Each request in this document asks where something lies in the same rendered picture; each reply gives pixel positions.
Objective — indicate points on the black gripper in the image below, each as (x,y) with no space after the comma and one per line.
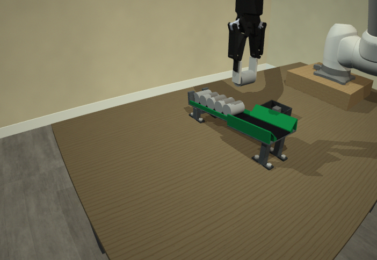
(246,26)

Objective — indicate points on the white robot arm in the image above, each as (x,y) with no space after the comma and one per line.
(344,50)

